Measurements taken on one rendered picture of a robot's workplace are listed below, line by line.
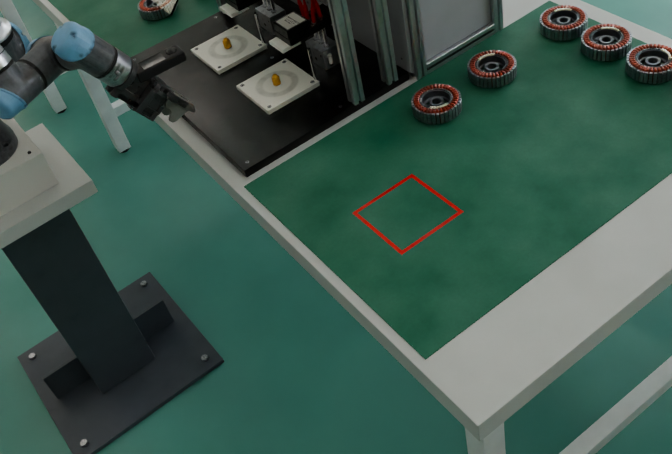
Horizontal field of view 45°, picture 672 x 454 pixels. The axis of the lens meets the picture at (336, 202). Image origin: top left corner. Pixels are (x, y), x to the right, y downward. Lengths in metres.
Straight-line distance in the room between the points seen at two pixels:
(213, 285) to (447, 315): 1.31
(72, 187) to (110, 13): 0.78
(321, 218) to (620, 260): 0.58
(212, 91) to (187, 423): 0.93
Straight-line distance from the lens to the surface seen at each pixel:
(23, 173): 1.95
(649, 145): 1.75
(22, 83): 1.71
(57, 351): 2.67
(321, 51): 1.98
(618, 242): 1.56
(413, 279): 1.51
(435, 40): 1.96
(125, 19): 2.52
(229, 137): 1.88
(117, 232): 2.95
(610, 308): 1.46
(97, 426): 2.45
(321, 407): 2.27
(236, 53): 2.14
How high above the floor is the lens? 1.90
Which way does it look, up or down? 44 degrees down
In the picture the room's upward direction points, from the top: 14 degrees counter-clockwise
